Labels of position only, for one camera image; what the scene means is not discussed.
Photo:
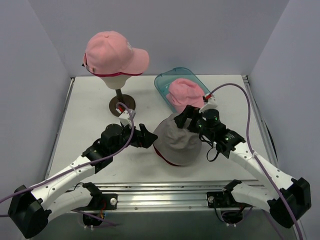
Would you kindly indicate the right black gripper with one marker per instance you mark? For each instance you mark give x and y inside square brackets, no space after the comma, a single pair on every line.
[193,118]

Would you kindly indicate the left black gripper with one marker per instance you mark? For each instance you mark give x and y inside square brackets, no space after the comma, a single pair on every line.
[139,139]

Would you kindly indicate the grey bucket hat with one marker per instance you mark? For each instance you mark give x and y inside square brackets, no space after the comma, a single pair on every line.
[177,145]

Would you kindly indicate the magenta baseball cap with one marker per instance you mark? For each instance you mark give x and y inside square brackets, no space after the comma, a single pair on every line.
[116,74]

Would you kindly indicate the light pink cap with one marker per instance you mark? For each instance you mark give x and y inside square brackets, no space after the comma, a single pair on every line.
[109,52]

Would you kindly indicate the dark red cap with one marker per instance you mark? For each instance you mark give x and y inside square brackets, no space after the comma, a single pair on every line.
[161,156]

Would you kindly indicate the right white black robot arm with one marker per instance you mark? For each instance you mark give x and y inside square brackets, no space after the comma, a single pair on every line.
[286,199]

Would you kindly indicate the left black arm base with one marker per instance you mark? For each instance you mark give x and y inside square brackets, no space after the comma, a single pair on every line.
[94,214]

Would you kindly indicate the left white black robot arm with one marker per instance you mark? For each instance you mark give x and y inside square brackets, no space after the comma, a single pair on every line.
[31,209]

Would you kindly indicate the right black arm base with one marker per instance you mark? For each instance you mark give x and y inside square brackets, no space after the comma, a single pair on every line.
[226,209]

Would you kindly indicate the teal transparent plastic tray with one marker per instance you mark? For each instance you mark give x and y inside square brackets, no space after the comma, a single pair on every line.
[163,81]

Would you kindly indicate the dark round mannequin stand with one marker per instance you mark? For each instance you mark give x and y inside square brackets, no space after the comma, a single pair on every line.
[123,98]

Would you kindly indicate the cream fabric mannequin head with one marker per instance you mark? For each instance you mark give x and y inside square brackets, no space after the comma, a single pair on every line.
[115,82]

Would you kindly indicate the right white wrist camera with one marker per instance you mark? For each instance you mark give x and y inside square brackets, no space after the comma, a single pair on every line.
[209,102]

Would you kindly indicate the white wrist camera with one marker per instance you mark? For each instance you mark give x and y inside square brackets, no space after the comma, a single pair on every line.
[209,102]
[126,117]

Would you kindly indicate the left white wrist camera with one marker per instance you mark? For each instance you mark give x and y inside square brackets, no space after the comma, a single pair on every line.
[126,117]

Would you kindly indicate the aluminium front rail frame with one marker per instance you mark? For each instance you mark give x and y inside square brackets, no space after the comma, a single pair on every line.
[163,197]

